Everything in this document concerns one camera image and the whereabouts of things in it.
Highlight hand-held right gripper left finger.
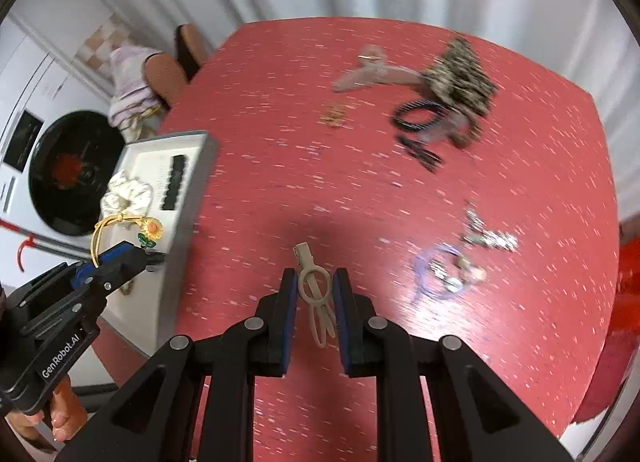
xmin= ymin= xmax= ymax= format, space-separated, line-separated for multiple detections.
xmin=54 ymin=268 xmax=299 ymax=462

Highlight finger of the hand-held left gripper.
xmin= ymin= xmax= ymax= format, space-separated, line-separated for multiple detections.
xmin=95 ymin=241 xmax=167 ymax=302
xmin=7 ymin=262 xmax=98 ymax=314

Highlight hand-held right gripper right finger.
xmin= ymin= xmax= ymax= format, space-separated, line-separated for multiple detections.
xmin=333 ymin=267 xmax=576 ymax=462

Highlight orange sunflower hair tie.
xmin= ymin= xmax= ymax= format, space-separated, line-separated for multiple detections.
xmin=90 ymin=213 xmax=165 ymax=268

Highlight beige hair clip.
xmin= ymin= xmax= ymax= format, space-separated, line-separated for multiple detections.
xmin=292 ymin=242 xmax=337 ymax=349

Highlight white dotted scrunchie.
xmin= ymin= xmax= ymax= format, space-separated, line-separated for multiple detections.
xmin=101 ymin=171 xmax=154 ymax=224

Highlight black scalloped snap clip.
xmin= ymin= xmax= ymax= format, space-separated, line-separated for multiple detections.
xmin=158 ymin=155 xmax=189 ymax=212

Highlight grey rectangular tray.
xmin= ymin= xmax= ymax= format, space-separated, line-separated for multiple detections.
xmin=92 ymin=130 xmax=219 ymax=359

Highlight person's left hand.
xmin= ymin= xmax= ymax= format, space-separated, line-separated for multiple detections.
xmin=47 ymin=376 xmax=89 ymax=443

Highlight red hook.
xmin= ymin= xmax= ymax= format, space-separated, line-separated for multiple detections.
xmin=16 ymin=233 xmax=42 ymax=274

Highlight white washing machine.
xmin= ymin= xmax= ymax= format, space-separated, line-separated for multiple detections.
xmin=0 ymin=17 xmax=128 ymax=263

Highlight silver sparkly hair clip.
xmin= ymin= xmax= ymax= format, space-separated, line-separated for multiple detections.
xmin=462 ymin=201 xmax=489 ymax=243

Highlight silver star hair clip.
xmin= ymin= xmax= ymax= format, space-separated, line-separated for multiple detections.
xmin=467 ymin=231 xmax=520 ymax=253

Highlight lilac cloth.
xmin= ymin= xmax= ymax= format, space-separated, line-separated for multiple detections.
xmin=107 ymin=44 xmax=167 ymax=144

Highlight black bow hair clip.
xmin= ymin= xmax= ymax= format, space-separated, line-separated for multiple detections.
xmin=397 ymin=134 xmax=444 ymax=173

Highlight brown slippers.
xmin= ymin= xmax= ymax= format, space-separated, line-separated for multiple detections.
xmin=149 ymin=24 xmax=212 ymax=111

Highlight small bronze hair clip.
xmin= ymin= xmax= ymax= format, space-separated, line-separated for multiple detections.
xmin=321 ymin=102 xmax=349 ymax=129

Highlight checkered cushion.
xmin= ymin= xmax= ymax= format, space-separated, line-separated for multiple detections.
xmin=81 ymin=12 xmax=137 ymax=74

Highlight brown claw clip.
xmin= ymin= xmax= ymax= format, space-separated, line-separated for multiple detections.
xmin=332 ymin=44 xmax=427 ymax=96

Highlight leopard print scrunchie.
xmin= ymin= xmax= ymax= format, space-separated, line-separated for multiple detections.
xmin=419 ymin=37 xmax=499 ymax=119

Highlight red plastic chair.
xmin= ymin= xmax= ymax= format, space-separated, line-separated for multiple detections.
xmin=574 ymin=222 xmax=640 ymax=426

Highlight purple charm hair tie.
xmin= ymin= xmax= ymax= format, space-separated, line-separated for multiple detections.
xmin=412 ymin=242 xmax=489 ymax=306

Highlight black spiral hair tie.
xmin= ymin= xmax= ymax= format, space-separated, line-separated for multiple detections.
xmin=391 ymin=97 xmax=451 ymax=136

